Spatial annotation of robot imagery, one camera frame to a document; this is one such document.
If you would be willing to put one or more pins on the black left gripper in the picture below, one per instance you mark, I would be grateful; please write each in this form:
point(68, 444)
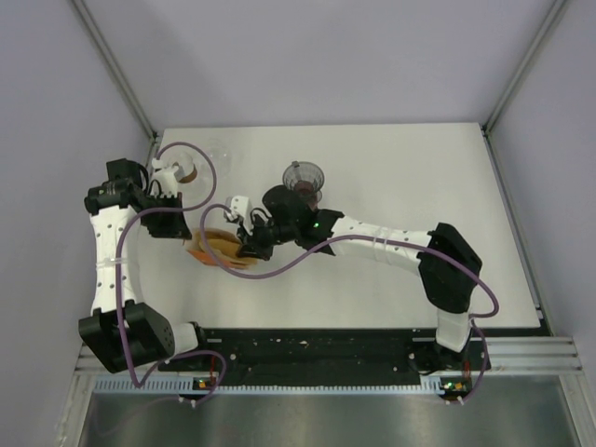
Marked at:
point(176, 227)

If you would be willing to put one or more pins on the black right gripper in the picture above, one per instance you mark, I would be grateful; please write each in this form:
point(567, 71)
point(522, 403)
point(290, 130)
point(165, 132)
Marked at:
point(251, 245)

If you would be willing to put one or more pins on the glass carafe with cork band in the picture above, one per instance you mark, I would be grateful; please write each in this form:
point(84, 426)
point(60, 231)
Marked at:
point(187, 170)

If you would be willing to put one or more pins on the smoky transparent plastic coffee dripper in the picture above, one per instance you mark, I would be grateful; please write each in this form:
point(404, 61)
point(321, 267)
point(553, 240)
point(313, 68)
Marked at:
point(300, 174)

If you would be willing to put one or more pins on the orange coffee filter box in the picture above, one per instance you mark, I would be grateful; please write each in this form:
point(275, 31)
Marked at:
point(202, 256)

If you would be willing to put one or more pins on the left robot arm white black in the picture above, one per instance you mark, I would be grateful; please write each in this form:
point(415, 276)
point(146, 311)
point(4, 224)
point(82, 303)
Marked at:
point(122, 330)

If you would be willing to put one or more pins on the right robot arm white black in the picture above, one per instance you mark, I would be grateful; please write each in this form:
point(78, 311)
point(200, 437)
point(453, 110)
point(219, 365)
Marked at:
point(443, 260)

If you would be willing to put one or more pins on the clear glass dripper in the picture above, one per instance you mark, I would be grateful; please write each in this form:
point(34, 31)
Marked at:
point(219, 155)

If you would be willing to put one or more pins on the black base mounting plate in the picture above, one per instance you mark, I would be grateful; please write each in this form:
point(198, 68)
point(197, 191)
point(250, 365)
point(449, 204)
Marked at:
point(334, 377)

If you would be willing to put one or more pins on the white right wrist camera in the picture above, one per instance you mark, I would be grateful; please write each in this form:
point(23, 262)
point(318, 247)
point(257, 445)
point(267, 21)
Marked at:
point(238, 210)

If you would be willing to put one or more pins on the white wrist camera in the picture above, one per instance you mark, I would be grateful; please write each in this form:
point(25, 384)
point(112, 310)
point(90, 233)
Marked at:
point(165, 176)
point(238, 210)

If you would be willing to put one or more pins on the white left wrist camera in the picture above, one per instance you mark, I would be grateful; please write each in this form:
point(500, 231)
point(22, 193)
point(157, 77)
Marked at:
point(165, 176)

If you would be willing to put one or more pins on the grey slotted cable duct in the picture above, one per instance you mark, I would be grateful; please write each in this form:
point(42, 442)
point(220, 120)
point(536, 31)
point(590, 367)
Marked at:
point(191, 386)

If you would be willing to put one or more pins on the aluminium frame post left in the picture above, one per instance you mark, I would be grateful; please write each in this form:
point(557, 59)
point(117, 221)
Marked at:
point(112, 66)

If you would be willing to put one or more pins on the aluminium frame post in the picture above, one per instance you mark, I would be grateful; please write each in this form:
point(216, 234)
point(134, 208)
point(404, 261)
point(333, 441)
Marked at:
point(523, 68)
point(112, 66)

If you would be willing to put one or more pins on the aluminium frame post right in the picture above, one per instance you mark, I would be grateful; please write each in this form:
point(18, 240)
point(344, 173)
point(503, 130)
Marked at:
point(523, 68)

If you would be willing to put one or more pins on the aluminium frame rail front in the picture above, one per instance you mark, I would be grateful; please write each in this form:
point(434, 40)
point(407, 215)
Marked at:
point(531, 356)

